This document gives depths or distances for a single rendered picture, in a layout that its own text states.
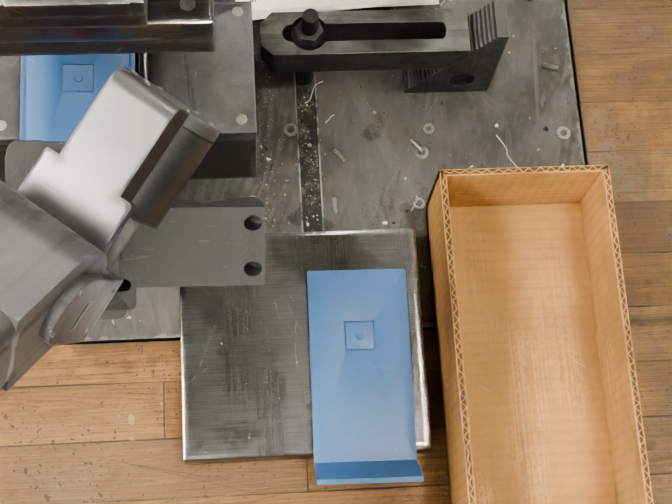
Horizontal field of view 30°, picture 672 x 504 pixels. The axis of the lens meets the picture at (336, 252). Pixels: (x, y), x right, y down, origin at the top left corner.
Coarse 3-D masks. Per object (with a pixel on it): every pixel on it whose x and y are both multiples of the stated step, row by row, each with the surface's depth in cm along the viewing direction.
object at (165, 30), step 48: (0, 0) 65; (48, 0) 65; (96, 0) 66; (144, 0) 66; (192, 0) 70; (0, 48) 72; (48, 48) 72; (96, 48) 72; (144, 48) 73; (192, 48) 73
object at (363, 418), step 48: (336, 288) 88; (384, 288) 89; (336, 336) 87; (384, 336) 88; (336, 384) 86; (384, 384) 87; (336, 432) 85; (384, 432) 86; (336, 480) 82; (384, 480) 82
